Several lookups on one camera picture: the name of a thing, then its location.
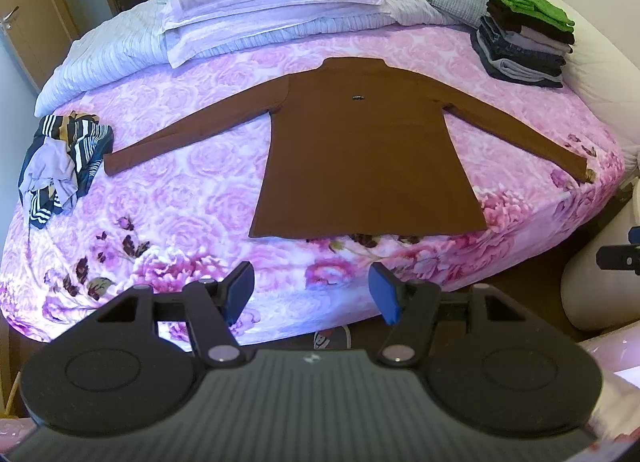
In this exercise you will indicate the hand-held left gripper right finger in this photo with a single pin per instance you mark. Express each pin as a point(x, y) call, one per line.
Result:
point(382, 292)

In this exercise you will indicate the slipper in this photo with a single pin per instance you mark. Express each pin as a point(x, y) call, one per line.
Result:
point(331, 339)

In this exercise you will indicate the brown long-sleeved sweater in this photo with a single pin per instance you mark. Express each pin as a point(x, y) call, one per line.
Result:
point(365, 151)

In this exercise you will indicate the lavender garment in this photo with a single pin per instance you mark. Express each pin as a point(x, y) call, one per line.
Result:
point(50, 166)

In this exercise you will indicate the wooden door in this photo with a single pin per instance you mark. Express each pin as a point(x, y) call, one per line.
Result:
point(35, 1)

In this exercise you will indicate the white round ottoman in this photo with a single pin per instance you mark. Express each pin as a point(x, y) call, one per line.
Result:
point(595, 297)

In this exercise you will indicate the navy striped garment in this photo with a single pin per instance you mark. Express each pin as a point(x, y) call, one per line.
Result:
point(87, 136)

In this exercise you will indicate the grey striped quilt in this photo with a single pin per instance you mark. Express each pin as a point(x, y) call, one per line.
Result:
point(100, 51)

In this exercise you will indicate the stack of folded clothes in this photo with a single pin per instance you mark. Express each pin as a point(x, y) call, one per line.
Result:
point(520, 46)

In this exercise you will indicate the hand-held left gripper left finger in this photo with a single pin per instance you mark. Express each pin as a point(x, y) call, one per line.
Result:
point(239, 292)

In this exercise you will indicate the white padded headboard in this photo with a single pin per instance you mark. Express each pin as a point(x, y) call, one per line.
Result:
point(605, 71)

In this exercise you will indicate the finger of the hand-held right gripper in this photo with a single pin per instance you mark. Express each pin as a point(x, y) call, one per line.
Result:
point(636, 236)
point(620, 259)

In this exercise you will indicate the wooden stick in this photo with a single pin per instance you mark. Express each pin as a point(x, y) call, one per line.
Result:
point(11, 394)

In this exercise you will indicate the pink floral bed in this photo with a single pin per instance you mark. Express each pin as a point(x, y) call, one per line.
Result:
point(200, 192)

